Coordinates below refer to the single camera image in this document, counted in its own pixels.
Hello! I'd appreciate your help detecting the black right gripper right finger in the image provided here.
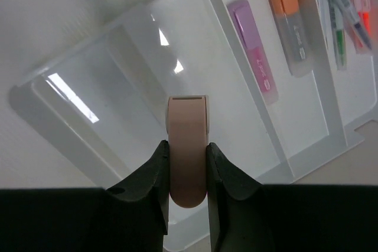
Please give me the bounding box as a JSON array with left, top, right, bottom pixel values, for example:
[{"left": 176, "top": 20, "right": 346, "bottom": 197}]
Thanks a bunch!
[{"left": 206, "top": 143, "right": 377, "bottom": 251}]

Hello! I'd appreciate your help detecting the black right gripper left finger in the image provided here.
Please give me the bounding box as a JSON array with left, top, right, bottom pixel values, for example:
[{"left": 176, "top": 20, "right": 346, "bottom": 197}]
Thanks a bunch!
[{"left": 1, "top": 140, "right": 169, "bottom": 251}]

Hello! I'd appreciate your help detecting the orange capped grey marker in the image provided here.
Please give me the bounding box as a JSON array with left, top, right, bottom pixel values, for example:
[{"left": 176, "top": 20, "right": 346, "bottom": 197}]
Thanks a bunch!
[{"left": 269, "top": 0, "right": 312, "bottom": 77}]

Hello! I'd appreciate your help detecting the dark purple highlighter pen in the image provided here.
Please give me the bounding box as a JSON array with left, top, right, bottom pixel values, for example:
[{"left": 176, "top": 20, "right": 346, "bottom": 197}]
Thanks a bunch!
[{"left": 335, "top": 0, "right": 373, "bottom": 51}]

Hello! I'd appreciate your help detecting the pink purple highlighter pen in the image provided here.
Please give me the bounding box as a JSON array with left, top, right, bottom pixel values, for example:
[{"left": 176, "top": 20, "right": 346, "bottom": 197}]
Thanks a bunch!
[{"left": 227, "top": 0, "right": 278, "bottom": 105}]

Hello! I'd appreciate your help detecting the green highlighter pen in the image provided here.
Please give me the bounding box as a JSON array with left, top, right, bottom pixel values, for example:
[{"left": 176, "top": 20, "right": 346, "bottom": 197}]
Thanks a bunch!
[{"left": 317, "top": 0, "right": 347, "bottom": 70}]

